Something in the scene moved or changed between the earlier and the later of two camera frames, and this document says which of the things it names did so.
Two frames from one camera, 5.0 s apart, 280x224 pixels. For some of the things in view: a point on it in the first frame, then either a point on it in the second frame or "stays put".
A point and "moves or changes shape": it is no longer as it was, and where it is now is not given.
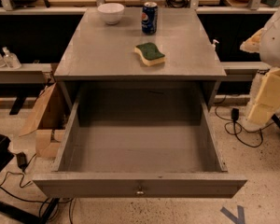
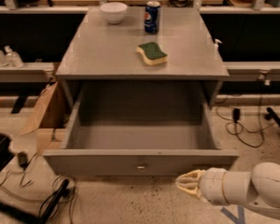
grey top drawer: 139,140 moves or changes shape
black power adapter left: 21,161 stays put
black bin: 0,155 stays put
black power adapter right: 235,114 stays put
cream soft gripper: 276,44 → 212,184
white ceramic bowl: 111,12 stays put
